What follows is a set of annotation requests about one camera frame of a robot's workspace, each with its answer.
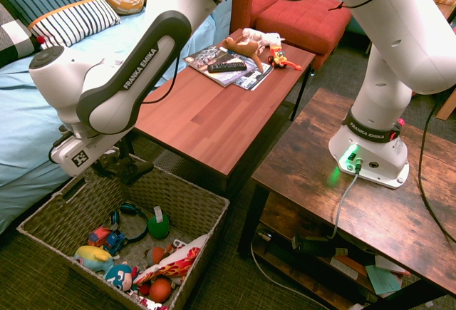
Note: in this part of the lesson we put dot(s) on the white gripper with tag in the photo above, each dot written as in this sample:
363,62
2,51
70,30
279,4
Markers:
71,156

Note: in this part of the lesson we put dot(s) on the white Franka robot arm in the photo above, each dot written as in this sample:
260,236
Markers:
392,21

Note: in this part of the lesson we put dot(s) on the grey woven wicker basket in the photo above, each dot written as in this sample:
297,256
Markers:
142,196

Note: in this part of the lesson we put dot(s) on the blue headphones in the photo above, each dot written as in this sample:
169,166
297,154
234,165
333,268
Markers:
128,208

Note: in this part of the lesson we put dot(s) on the orange blue toy truck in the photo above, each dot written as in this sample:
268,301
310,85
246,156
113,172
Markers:
107,239

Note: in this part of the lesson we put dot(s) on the green plush ball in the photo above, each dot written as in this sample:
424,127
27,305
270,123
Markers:
158,227

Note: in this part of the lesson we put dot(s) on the yellow haired plush doll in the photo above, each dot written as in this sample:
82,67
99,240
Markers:
90,254

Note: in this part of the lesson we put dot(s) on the bed with light blue sheet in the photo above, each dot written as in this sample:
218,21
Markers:
21,110

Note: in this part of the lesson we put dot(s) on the brown orange plush toy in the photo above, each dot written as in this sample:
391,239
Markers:
156,254

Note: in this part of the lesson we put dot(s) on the reddish wooden coffee table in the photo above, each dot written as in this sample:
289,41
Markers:
213,117

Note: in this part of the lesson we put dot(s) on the blue superhero plush doll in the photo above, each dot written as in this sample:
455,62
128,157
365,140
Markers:
117,276

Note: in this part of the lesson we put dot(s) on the white plush with flame print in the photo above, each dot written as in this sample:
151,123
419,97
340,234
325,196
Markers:
178,262

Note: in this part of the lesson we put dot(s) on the orange ball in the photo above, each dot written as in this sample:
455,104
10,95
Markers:
160,290

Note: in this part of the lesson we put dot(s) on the large magazine with snowflake cover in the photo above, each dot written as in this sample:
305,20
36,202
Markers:
208,55

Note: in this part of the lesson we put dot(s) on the white navy striped pillow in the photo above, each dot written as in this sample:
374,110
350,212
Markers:
75,21

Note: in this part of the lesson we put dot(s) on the red white toy car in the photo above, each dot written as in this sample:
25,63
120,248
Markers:
147,302

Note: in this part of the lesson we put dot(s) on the black tv remote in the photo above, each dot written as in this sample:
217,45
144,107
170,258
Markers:
228,66

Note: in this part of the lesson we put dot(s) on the black white checked pillow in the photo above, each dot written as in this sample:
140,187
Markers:
14,39

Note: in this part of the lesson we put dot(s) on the small dark magazine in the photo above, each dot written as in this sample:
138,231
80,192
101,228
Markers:
254,80

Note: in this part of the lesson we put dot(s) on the white plush toy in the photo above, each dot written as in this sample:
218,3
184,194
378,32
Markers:
261,37

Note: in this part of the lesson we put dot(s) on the orange toy vehicle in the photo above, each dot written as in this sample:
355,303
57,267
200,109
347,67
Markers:
278,58

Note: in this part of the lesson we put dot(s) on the rustic brown wooden table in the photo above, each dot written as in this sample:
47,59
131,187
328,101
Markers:
306,167

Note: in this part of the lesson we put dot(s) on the orange armchair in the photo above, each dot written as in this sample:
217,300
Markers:
256,0

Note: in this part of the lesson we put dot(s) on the black device on shelf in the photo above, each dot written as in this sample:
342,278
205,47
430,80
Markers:
313,246

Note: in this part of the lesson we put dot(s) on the orange tufted ottoman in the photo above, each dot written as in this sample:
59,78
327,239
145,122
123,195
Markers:
303,21

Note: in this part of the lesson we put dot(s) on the blue sofa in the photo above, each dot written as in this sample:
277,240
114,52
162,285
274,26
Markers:
356,26

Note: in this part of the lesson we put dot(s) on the white paper sheet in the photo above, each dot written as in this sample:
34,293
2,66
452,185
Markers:
388,264

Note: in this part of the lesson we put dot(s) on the teal paper folder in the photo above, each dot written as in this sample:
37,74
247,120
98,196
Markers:
383,279

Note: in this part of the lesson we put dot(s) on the wooden orange chair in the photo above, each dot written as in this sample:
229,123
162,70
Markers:
448,108

